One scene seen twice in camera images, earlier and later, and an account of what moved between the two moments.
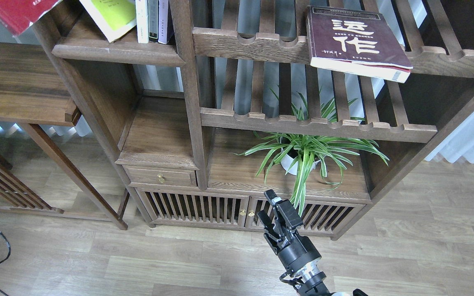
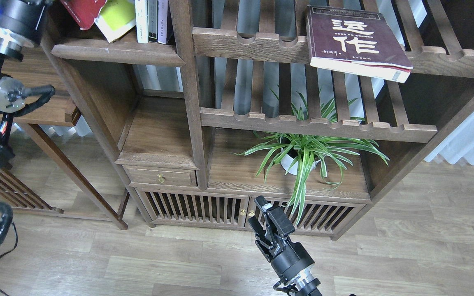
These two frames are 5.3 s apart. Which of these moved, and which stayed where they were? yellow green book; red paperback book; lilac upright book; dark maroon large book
Moved: red paperback book
Stayed: dark maroon large book; lilac upright book; yellow green book
